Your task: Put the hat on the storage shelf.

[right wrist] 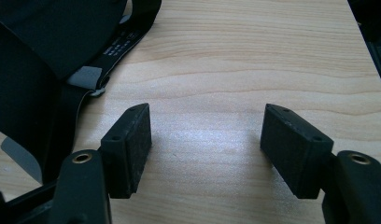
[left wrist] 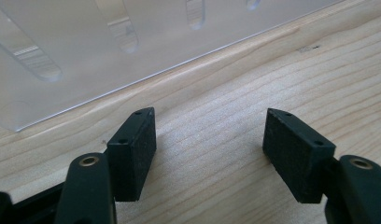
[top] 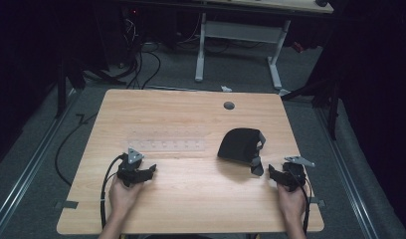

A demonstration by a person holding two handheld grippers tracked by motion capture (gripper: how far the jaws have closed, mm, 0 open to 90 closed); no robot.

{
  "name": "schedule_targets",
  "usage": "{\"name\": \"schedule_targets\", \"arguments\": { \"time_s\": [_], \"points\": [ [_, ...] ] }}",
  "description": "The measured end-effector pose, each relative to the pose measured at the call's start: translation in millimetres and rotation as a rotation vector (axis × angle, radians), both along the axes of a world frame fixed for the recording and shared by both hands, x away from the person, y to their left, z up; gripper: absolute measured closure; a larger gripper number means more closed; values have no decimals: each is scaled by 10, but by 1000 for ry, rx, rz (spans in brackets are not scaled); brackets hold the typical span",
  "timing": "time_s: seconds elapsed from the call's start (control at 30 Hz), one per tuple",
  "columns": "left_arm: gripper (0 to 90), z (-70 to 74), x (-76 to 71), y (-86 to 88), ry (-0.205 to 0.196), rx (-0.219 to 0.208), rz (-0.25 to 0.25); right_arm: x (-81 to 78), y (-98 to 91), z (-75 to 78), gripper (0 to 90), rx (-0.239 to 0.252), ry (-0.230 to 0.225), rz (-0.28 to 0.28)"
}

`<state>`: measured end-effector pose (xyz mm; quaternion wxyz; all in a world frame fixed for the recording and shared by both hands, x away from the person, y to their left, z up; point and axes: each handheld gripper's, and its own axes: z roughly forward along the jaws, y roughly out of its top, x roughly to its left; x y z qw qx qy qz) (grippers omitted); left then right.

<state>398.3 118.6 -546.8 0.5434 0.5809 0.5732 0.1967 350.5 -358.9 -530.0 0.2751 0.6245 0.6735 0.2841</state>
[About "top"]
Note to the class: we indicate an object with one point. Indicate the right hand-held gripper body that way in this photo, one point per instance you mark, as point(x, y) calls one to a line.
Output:
point(294, 172)

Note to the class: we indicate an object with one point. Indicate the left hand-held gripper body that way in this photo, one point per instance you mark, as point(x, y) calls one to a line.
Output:
point(129, 166)

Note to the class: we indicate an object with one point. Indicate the person's right hand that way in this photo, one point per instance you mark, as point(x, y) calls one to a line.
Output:
point(292, 202)

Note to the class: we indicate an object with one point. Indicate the person's left hand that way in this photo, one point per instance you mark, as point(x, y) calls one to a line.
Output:
point(123, 196)

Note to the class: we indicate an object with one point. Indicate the grey tape strip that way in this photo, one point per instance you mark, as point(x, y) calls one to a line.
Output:
point(66, 204)
point(318, 201)

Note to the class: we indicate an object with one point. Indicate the grey round table grommet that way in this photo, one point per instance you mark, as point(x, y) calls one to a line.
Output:
point(229, 105)

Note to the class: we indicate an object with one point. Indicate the black metal stand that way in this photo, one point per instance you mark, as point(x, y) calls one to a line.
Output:
point(323, 96)
point(63, 86)

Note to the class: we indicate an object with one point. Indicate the white paper scrap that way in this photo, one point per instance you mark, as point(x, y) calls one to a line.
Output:
point(226, 88)

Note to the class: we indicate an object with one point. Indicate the red object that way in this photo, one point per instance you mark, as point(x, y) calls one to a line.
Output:
point(298, 47)

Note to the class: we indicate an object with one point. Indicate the desk with white legs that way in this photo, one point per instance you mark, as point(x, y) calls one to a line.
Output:
point(239, 31)

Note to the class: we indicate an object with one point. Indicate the metal floor rail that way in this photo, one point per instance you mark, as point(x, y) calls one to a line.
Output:
point(348, 179)
point(28, 169)

